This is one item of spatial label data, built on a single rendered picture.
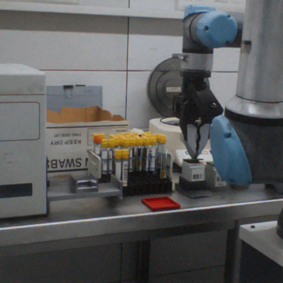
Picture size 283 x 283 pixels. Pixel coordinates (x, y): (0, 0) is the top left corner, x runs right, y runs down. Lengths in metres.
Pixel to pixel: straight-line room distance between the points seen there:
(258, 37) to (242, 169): 0.21
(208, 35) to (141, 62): 0.72
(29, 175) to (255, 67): 0.50
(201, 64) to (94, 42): 0.60
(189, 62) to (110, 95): 0.59
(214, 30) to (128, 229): 0.45
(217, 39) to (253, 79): 0.27
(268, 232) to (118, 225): 0.31
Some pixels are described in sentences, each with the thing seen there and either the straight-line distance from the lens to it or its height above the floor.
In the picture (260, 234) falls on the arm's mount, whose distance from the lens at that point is 0.96.
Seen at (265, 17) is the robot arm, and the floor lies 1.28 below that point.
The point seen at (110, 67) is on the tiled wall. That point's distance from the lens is 1.73.
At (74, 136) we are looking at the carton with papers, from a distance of 1.36.
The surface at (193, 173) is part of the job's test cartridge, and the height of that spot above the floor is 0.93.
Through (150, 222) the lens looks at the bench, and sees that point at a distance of 1.11.
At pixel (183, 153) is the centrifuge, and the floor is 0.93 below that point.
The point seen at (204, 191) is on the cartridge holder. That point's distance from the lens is 1.23.
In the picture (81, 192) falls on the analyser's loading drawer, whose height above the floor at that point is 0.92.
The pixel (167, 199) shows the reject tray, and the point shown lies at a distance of 1.19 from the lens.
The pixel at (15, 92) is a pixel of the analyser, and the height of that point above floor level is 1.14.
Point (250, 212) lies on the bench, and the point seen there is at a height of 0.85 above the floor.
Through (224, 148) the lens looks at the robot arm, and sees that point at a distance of 0.83.
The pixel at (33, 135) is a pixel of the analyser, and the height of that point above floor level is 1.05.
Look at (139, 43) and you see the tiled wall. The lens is 1.76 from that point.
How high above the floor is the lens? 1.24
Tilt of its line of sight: 11 degrees down
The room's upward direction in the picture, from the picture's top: 2 degrees clockwise
